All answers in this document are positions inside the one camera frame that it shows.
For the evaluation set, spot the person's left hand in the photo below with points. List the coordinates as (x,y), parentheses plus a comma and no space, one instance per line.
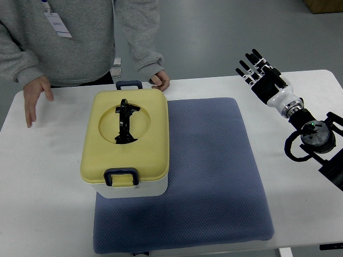
(160,81)

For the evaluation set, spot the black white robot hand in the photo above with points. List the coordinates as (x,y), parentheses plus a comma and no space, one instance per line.
(268,85)

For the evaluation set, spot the person's right hand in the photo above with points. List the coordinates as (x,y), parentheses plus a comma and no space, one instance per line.
(32,92)

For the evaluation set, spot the yellow storage box lid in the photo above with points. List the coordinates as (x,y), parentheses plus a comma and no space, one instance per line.
(127,137)

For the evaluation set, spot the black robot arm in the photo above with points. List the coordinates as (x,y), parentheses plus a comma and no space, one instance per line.
(318,137)

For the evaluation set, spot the brown cardboard box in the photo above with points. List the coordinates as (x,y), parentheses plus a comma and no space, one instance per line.
(324,6)

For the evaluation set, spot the white storage box base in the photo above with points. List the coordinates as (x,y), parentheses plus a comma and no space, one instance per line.
(134,190)

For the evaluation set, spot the lower metal floor plate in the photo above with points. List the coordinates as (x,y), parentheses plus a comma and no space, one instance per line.
(116,72)

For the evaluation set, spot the metal floor plate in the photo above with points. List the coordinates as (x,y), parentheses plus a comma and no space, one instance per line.
(117,61)
(116,72)

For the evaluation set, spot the upper metal floor plate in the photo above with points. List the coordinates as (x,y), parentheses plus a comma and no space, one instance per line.
(117,61)

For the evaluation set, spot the grey sweatshirt person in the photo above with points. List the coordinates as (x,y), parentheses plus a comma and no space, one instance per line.
(31,47)

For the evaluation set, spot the white name badge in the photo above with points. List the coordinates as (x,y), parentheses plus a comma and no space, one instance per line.
(57,24)

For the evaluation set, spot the blue padded mat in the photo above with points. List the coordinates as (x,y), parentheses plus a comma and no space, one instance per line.
(215,194)

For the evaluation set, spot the black table bracket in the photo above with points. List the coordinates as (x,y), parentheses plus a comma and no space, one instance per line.
(328,247)

